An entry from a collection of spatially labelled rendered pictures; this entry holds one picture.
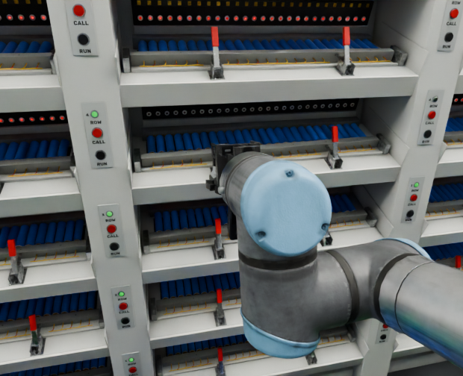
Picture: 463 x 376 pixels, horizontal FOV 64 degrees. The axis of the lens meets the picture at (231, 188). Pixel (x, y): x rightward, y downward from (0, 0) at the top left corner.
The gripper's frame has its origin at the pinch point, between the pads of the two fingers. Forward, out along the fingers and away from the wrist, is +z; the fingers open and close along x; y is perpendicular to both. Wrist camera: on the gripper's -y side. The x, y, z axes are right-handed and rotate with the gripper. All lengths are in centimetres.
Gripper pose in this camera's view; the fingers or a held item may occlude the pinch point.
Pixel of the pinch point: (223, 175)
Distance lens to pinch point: 71.9
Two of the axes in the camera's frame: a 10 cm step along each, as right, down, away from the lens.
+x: -9.8, 0.9, -1.9
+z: -2.1, -1.9, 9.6
